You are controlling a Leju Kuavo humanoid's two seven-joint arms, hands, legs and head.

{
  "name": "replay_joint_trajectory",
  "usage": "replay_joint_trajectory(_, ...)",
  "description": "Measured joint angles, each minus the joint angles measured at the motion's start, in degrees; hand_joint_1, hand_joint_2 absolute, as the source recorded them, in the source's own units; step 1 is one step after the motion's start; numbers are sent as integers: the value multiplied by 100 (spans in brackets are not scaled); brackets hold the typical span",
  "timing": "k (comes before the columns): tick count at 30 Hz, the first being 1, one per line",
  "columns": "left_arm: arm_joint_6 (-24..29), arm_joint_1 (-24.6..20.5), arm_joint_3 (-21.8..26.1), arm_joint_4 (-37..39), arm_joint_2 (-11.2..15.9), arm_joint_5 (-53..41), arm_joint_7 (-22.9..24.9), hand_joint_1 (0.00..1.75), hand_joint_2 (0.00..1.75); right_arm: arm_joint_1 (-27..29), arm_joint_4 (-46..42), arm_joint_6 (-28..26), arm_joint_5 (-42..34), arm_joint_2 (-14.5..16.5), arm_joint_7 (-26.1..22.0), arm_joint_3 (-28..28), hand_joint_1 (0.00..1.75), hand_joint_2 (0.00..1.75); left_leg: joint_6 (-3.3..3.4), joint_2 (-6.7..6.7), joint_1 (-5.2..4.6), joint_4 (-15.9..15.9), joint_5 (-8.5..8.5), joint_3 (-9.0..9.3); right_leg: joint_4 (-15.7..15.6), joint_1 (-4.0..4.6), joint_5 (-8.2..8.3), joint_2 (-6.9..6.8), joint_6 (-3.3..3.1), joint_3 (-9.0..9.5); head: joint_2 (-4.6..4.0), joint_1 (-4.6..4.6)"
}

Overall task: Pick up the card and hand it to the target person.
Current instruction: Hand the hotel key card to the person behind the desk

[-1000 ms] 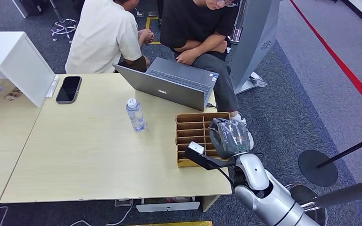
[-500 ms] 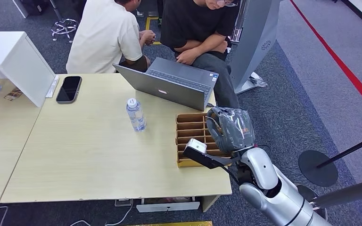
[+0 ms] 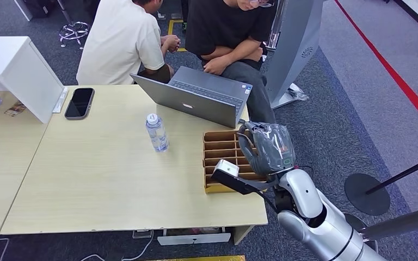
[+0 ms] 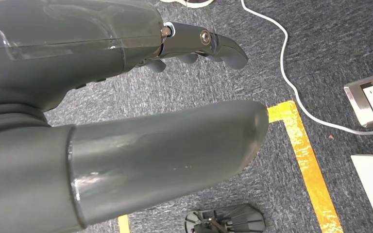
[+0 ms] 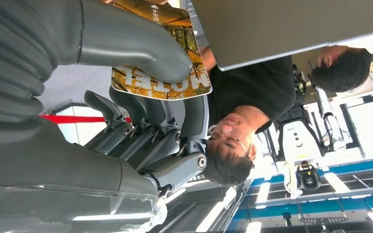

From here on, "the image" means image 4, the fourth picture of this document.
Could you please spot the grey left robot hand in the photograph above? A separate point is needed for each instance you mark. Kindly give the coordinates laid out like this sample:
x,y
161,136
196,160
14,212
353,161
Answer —
x,y
77,58

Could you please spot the steel floor socket box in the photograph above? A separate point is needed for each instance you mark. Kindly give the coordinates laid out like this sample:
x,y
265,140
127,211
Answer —
x,y
365,99

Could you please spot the black chair base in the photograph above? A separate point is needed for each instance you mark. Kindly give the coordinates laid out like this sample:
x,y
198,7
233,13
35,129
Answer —
x,y
228,220

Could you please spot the yellow floor tape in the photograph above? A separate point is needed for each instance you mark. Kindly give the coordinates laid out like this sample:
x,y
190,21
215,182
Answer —
x,y
124,224
308,167

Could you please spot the white shoe sole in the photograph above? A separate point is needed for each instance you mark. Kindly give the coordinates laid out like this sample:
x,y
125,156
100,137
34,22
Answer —
x,y
189,2

